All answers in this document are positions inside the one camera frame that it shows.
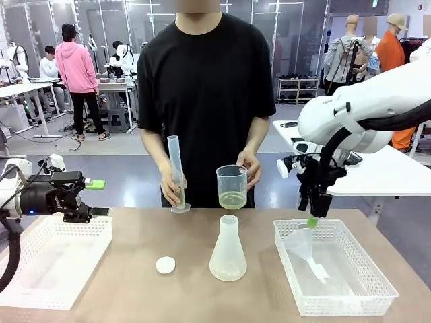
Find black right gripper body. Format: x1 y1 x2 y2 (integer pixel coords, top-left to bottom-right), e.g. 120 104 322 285
296 156 347 196

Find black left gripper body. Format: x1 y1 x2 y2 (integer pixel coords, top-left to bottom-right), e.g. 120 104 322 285
20 183 82 216

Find clear plastic funnel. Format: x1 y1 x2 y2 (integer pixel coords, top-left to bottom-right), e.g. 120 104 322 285
283 218 330 285

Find clear plastic measuring beaker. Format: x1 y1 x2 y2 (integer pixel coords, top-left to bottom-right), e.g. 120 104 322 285
215 164 249 209

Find white perforated plastic basket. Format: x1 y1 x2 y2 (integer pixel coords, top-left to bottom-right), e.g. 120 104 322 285
273 219 400 317
0 215 114 310

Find translucent plastic conical flask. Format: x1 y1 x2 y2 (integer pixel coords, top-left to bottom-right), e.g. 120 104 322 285
209 215 248 282

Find white round flask cap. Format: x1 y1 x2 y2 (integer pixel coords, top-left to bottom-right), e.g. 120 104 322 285
156 256 176 275

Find clear plastic graduated cylinder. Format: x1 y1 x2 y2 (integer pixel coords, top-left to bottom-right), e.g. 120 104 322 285
167 135 191 215

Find person's right forearm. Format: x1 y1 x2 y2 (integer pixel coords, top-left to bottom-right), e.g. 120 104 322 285
140 129 173 169

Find person's left forearm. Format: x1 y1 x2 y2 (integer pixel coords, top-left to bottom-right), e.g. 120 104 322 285
242 116 270 155

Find person's left hand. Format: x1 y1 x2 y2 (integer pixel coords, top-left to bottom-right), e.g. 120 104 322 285
236 150 262 192

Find person's right hand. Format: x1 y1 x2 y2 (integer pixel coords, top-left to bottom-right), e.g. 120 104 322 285
160 161 188 206

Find black tray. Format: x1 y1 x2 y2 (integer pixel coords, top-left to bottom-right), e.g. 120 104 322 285
343 151 364 166

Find white side table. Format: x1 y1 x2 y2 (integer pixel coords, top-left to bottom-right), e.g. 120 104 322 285
272 120 431 223

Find grey step stool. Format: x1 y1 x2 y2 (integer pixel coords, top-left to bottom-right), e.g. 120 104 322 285
107 108 131 134

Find shoe rack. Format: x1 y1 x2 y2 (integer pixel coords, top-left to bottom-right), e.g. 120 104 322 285
277 76 321 105

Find long white desk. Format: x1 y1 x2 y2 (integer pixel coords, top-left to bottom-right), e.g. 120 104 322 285
0 82 65 139

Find white workbench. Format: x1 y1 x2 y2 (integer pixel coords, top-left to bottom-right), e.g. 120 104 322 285
96 75 139 131

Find seated person in white shirt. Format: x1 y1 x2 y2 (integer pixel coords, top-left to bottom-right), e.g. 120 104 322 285
39 46 70 114

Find person in pink hoodie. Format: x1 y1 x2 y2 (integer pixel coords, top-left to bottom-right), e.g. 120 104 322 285
55 23 112 141

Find black tripod stand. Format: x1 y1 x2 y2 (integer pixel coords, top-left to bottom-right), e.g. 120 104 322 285
345 38 361 85

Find mannequin in grey jacket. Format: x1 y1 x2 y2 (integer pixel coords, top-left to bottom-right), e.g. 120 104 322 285
323 13 374 97

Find mannequin in floral dress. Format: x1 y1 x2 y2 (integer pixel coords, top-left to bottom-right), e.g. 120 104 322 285
362 16 383 81

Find dark-haired person in white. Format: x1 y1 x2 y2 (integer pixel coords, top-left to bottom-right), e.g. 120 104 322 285
109 40 139 77

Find person in black t-shirt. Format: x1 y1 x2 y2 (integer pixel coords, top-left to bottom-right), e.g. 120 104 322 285
137 11 277 209

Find mannequin in orange with cap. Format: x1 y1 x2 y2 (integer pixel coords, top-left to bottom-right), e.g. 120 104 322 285
374 13 417 152

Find dark clothes on rack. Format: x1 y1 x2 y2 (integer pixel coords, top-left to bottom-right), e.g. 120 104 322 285
400 38 424 63

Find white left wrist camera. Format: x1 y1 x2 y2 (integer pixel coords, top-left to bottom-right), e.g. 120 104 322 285
46 153 67 173

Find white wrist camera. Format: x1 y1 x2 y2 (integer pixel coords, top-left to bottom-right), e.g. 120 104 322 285
277 155 307 178
46 153 67 173

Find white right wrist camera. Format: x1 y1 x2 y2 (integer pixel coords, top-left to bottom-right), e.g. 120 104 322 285
277 155 307 178

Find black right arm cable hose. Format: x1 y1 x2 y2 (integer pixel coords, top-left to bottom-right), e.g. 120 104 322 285
318 99 431 196

